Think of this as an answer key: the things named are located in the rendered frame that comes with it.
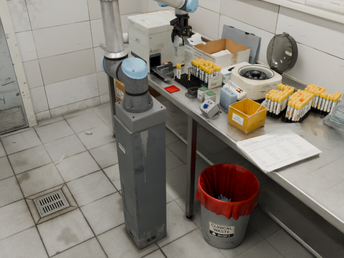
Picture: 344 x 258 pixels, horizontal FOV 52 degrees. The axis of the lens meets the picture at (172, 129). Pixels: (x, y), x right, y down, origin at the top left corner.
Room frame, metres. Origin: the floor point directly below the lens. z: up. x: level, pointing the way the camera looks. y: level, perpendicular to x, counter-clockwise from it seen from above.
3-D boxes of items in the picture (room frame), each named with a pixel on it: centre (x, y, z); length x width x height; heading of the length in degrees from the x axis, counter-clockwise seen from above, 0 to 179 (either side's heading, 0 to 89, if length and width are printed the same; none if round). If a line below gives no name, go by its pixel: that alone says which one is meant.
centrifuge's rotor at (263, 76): (1.83, -0.47, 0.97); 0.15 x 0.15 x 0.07
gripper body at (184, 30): (1.92, -0.06, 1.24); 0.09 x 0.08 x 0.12; 29
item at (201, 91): (1.74, -0.17, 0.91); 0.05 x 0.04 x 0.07; 123
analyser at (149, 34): (2.25, 0.10, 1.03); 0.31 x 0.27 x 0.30; 33
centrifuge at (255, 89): (1.83, -0.46, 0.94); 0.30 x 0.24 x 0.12; 114
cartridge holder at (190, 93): (1.79, -0.13, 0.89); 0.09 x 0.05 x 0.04; 123
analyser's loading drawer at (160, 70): (2.04, 0.07, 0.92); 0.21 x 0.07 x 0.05; 33
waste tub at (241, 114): (1.48, -0.37, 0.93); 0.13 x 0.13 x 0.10; 37
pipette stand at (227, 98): (1.64, -0.30, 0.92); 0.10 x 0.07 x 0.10; 25
